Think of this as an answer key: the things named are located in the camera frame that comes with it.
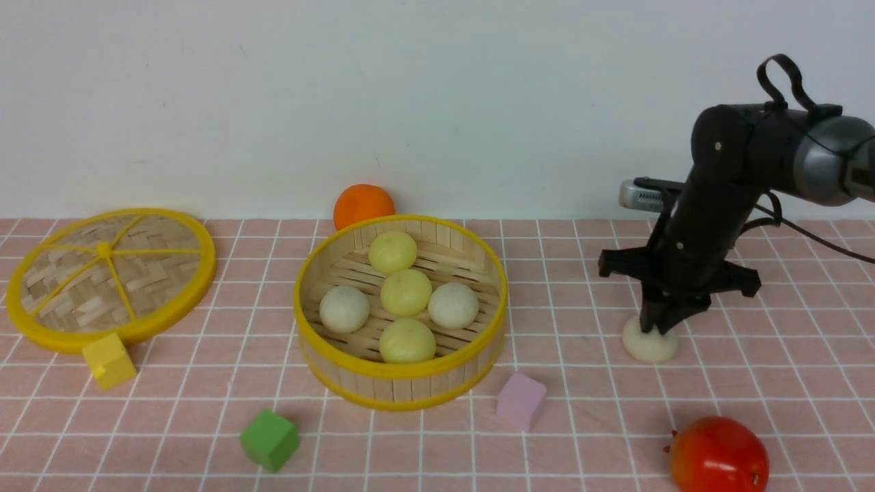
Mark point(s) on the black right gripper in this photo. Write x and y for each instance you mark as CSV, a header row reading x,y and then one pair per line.
x,y
685,255

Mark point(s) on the yellow bamboo steamer basket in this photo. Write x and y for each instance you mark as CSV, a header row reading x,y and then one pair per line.
x,y
350,365

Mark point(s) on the yellow cube block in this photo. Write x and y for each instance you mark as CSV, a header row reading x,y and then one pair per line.
x,y
109,361

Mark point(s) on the orange fruit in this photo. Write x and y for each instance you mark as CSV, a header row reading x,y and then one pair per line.
x,y
361,202

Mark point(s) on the yellow bun front edge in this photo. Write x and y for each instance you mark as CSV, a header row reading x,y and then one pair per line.
x,y
407,341

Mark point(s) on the yellow bun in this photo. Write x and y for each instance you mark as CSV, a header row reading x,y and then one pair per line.
x,y
393,251
406,293

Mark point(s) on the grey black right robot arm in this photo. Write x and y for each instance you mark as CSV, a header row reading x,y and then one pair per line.
x,y
743,156

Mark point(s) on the pink checkered tablecloth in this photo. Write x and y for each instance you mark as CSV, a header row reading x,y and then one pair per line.
x,y
795,365

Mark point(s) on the white bun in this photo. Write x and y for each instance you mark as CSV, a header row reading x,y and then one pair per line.
x,y
344,309
651,347
453,306

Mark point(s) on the yellow woven steamer lid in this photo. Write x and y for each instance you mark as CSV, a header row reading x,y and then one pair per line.
x,y
133,272

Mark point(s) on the pink cube block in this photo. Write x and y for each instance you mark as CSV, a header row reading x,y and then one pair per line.
x,y
520,401

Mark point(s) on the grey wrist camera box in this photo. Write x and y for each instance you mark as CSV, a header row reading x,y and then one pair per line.
x,y
649,195

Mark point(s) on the green cube block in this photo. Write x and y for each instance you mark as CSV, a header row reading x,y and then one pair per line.
x,y
270,440

